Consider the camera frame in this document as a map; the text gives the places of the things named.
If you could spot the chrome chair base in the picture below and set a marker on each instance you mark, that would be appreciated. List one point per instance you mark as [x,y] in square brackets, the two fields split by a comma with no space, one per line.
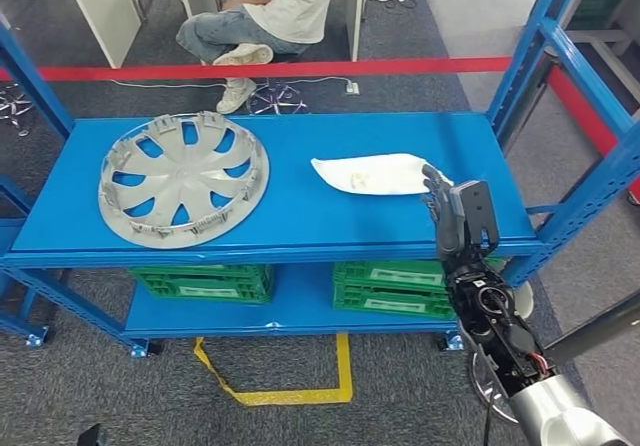
[12,106]

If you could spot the white plastic car part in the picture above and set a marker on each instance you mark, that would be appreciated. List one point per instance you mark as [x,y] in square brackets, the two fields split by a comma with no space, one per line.
[380,174]

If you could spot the silver wheel hub cap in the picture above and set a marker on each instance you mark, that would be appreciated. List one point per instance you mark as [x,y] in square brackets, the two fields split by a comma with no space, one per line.
[183,181]

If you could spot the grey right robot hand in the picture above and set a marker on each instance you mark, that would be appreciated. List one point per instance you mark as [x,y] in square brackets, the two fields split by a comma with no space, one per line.
[447,231]

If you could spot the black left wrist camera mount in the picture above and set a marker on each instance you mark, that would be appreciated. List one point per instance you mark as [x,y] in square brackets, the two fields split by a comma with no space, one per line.
[92,436]

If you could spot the white frame table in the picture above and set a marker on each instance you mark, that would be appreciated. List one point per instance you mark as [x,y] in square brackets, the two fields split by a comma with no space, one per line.
[600,35]

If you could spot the red barrier belt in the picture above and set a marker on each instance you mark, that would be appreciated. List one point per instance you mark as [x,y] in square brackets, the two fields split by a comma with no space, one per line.
[250,70]

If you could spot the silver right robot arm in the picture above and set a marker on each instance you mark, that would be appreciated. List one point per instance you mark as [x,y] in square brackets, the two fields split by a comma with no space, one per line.
[550,410]

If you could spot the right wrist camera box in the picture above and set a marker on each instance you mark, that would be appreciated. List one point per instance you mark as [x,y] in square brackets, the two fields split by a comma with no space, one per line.
[477,211]

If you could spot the seated person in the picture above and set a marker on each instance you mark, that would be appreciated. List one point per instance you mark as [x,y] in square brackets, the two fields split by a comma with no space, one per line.
[295,6]

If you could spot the white desk side panel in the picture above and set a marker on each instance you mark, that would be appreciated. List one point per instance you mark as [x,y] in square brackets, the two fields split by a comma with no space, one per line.
[100,6]

